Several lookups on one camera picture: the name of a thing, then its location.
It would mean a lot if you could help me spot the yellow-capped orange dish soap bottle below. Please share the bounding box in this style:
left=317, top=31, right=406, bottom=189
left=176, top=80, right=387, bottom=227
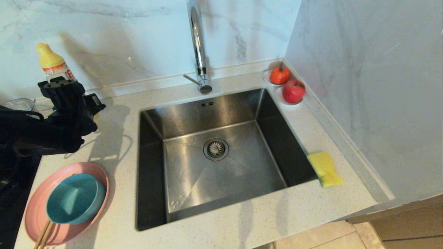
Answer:
left=36, top=43, right=101, bottom=122

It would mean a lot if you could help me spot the stainless steel sink basin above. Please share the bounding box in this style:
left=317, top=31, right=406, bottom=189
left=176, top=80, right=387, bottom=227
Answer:
left=136, top=88, right=319, bottom=231

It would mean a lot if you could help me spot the yellow sponge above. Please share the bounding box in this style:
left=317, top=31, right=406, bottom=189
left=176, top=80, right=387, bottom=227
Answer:
left=307, top=151, right=344, bottom=188

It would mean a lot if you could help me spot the clear glass bowl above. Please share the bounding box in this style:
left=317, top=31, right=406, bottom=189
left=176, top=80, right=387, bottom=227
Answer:
left=3, top=98, right=37, bottom=111

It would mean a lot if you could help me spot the teal bowl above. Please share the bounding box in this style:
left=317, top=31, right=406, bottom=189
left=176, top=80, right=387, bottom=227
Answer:
left=46, top=173, right=106, bottom=225

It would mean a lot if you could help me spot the pink plate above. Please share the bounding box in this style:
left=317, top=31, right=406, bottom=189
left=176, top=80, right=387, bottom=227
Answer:
left=24, top=163, right=110, bottom=247

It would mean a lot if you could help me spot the chrome kitchen faucet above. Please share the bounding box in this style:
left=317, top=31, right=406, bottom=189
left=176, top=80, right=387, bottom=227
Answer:
left=184, top=0, right=214, bottom=94

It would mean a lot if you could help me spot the black induction cooktop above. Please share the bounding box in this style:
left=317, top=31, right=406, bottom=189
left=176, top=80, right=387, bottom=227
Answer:
left=0, top=152, right=42, bottom=249

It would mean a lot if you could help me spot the round metal drain strainer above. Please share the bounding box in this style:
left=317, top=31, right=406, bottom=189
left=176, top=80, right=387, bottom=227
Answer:
left=203, top=138, right=229, bottom=161

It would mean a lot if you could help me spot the wooden chopstick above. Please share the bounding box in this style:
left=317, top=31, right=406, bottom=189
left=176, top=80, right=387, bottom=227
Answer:
left=33, top=220, right=52, bottom=249
left=39, top=222, right=56, bottom=249

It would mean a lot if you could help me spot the small white dish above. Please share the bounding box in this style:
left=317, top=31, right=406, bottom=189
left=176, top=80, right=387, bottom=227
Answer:
left=263, top=70, right=291, bottom=87
left=275, top=87, right=304, bottom=106

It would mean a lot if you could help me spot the orange persimmon fruit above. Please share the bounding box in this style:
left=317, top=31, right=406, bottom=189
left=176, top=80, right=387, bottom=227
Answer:
left=270, top=63, right=291, bottom=85

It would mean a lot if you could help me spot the red apple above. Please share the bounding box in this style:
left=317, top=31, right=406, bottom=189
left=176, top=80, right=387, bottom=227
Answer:
left=283, top=80, right=306, bottom=104

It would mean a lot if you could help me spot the wooden cabinet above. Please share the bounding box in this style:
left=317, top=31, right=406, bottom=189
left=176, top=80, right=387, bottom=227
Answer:
left=346, top=194, right=443, bottom=249

